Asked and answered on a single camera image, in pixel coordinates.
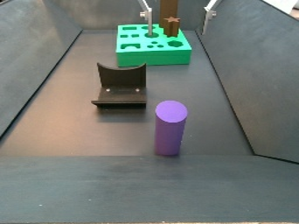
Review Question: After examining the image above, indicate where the green shape sorter board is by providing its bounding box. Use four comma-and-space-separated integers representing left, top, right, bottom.
117, 24, 193, 67

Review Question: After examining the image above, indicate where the purple cylinder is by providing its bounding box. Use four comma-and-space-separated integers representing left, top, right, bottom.
154, 101, 189, 156

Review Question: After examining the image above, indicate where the black curved holder stand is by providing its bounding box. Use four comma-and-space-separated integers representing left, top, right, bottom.
91, 63, 147, 107

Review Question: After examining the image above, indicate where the brown star shaped block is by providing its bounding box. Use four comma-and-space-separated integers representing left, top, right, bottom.
163, 17, 181, 37

